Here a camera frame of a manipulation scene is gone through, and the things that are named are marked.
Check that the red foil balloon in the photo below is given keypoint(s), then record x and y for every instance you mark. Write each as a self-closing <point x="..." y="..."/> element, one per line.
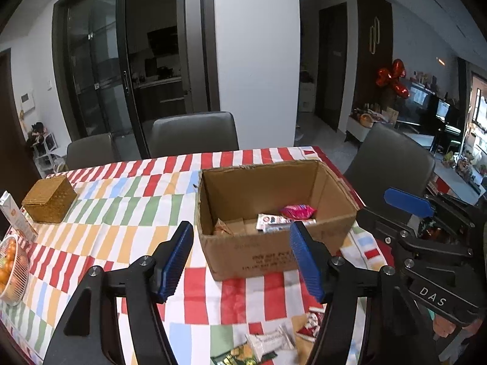
<point x="393" y="78"/>

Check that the grey dining chair with curved back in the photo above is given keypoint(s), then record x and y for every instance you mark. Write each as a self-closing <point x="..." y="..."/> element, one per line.
<point x="392" y="163"/>

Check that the pink and white snack packet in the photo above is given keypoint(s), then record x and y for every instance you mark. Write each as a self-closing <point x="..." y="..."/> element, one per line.
<point x="274" y="221"/>

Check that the person's right hand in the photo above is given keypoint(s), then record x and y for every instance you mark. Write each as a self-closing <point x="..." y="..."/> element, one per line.
<point x="449" y="327"/>

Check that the white shelf with plush toy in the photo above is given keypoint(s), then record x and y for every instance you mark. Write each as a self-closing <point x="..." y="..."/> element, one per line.
<point x="42" y="148"/>

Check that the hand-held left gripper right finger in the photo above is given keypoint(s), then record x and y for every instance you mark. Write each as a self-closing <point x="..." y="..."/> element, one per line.
<point x="306" y="262"/>

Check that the wide grey dining chair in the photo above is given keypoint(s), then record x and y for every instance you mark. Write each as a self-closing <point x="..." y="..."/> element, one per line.
<point x="194" y="135"/>

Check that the striped colourful tablecloth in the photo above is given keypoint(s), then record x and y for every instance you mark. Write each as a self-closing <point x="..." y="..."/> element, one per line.
<point x="125" y="213"/>

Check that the television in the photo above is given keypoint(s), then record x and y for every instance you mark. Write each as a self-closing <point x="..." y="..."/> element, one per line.
<point x="418" y="99"/>

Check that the orange and white drink carton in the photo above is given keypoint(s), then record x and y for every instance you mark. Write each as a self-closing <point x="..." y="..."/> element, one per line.
<point x="17" y="216"/>

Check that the white wall intercom panel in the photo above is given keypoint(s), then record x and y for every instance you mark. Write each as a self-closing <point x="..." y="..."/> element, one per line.
<point x="27" y="100"/>

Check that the red and white snack packet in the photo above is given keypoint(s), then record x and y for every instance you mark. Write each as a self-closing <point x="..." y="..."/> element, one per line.
<point x="309" y="323"/>

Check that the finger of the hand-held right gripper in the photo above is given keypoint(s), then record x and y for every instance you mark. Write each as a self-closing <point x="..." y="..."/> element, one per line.
<point x="384" y="228"/>
<point x="409" y="201"/>

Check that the pile of oranges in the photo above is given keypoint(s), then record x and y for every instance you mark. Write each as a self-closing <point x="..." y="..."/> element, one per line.
<point x="7" y="262"/>

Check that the white and grey snack packet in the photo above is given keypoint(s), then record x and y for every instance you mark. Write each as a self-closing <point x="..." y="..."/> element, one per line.
<point x="266" y="340"/>

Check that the magenta snack packet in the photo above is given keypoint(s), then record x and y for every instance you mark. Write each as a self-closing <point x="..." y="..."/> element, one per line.
<point x="298" y="210"/>

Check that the dark wooden cabinet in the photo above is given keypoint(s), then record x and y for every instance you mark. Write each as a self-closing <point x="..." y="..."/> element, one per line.
<point x="374" y="53"/>

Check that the orange-brown snack packet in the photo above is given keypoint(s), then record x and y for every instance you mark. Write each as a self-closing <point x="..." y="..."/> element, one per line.
<point x="224" y="229"/>

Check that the dark glass sliding door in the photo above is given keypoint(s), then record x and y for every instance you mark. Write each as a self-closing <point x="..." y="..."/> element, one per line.
<point x="99" y="64"/>

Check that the cardboard box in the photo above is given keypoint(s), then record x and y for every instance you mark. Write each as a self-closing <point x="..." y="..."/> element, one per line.
<point x="266" y="258"/>

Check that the dark snack packet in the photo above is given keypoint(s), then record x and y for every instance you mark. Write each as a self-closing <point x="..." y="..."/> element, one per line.
<point x="237" y="357"/>

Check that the woven wicker box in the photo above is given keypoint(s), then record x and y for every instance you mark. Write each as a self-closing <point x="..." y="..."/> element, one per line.
<point x="49" y="199"/>

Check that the small grey dining chair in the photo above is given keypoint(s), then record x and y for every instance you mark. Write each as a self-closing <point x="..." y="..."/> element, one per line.
<point x="93" y="152"/>

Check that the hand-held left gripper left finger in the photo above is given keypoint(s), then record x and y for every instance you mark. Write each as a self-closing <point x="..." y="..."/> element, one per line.
<point x="175" y="266"/>

